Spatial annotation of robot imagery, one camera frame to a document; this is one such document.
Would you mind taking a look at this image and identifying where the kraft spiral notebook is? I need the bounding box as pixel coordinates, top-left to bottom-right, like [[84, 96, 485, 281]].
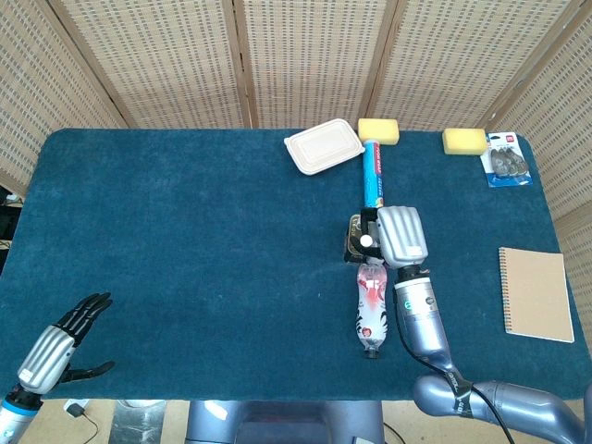
[[497, 246, 575, 344]]

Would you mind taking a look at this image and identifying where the blue plastic bag roll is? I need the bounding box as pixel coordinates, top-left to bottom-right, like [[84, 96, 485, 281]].
[[362, 141, 387, 210]]

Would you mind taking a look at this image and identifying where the black gold luncheon meat can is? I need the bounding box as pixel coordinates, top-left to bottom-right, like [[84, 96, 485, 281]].
[[341, 211, 385, 265]]

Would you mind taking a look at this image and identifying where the yellow green sponge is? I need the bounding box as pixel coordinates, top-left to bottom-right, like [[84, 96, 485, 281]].
[[442, 128, 488, 156], [357, 117, 401, 146]]

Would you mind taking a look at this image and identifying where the blue table cloth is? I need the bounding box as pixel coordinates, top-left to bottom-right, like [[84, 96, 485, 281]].
[[0, 128, 592, 401]]

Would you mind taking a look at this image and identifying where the silver metal table leg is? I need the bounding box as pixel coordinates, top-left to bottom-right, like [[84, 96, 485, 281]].
[[112, 400, 167, 444]]

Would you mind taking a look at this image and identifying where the plastic drink bottle white label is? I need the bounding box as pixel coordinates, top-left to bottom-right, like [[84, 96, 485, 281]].
[[354, 260, 391, 361]]

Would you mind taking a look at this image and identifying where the wicker folding screen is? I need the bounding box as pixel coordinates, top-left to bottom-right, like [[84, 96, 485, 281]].
[[0, 0, 592, 297]]

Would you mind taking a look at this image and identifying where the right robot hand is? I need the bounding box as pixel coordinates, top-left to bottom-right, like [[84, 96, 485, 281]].
[[350, 205, 429, 270]]

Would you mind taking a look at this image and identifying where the blue blister pack of clips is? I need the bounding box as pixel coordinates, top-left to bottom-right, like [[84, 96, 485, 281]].
[[478, 131, 535, 189]]

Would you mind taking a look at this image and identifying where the grey robot torso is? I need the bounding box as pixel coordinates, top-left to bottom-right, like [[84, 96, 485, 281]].
[[184, 400, 385, 444]]

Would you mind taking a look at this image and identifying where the beige lidded food container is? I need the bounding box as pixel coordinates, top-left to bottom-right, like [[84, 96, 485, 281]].
[[283, 117, 364, 177]]

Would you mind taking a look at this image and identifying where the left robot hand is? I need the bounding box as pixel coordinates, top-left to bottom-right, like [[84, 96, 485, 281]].
[[17, 291, 116, 395]]

